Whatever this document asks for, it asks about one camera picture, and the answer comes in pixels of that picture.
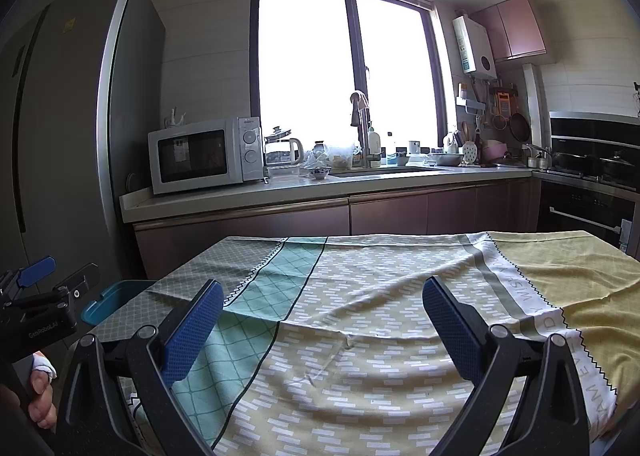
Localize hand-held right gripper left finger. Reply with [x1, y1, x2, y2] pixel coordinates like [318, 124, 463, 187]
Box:
[59, 279, 225, 456]

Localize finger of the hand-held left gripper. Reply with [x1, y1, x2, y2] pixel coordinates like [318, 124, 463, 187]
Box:
[52, 262, 101, 298]
[0, 256, 57, 307]

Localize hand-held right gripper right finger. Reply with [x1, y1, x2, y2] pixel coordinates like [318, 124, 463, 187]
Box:
[422, 276, 591, 456]

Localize teal plastic bin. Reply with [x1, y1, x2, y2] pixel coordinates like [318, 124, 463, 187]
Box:
[80, 280, 157, 328]

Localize person's left hand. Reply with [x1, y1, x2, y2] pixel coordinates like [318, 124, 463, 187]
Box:
[27, 353, 60, 432]

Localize patchwork printed tablecloth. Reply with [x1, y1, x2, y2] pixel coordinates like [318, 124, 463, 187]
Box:
[107, 231, 640, 456]

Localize brown base cabinets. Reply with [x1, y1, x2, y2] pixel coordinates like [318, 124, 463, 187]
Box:
[134, 181, 543, 282]

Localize grey refrigerator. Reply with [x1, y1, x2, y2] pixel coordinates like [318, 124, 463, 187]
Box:
[0, 0, 167, 372]

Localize white kitchen countertop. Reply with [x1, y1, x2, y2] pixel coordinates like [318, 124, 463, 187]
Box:
[119, 163, 533, 224]

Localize white microwave oven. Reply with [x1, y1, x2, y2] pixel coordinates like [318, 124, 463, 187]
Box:
[147, 117, 265, 196]

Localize kitchen sink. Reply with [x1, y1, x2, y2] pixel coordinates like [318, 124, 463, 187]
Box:
[330, 165, 448, 178]

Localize black built-in oven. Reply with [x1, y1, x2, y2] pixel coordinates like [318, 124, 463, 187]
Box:
[537, 178, 640, 257]

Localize clear glass bowl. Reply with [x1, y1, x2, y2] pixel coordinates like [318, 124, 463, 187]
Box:
[265, 164, 301, 182]

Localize glass jug with lid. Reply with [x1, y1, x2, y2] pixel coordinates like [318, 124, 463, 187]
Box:
[264, 126, 292, 168]

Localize steel kitchen faucet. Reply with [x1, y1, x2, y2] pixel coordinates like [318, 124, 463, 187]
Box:
[349, 91, 384, 168]

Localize clear plastic bag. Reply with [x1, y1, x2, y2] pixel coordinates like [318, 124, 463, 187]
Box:
[327, 142, 358, 170]

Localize black wok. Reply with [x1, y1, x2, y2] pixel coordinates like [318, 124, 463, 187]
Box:
[552, 151, 601, 176]

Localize hanging black frying pan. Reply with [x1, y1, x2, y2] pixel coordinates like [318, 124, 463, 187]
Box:
[509, 111, 530, 142]

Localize black cooking pot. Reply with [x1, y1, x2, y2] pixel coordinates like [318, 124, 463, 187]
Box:
[597, 152, 640, 185]

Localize black range hood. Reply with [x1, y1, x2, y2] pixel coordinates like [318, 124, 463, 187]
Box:
[549, 111, 640, 157]

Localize white water heater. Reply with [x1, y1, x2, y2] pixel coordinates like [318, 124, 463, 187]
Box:
[452, 15, 497, 78]

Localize dark framed window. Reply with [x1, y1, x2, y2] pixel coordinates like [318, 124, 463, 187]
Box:
[252, 0, 448, 157]

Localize white wall shelf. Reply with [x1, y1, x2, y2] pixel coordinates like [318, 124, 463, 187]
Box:
[455, 81, 485, 114]

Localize pink wall cabinet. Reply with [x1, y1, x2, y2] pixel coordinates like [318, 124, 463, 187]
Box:
[470, 0, 556, 62]

